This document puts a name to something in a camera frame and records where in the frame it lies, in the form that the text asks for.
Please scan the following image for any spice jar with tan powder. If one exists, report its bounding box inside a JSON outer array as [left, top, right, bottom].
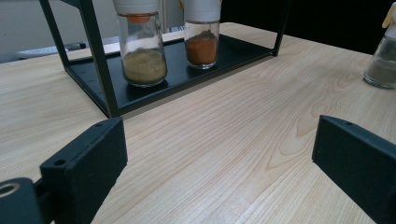
[[111, 0, 169, 89]]

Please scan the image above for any black metal two-tier rack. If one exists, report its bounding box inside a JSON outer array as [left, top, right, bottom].
[[38, 0, 292, 119]]

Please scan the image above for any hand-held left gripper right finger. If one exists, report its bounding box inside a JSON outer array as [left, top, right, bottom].
[[311, 114, 396, 224]]

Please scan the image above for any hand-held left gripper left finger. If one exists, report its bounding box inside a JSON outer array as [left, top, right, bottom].
[[39, 116, 129, 224]]

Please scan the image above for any spice jar with grey powder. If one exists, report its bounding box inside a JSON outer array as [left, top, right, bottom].
[[362, 2, 396, 91]]

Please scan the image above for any spice jar with orange powder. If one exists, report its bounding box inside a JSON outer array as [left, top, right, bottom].
[[179, 0, 223, 70]]

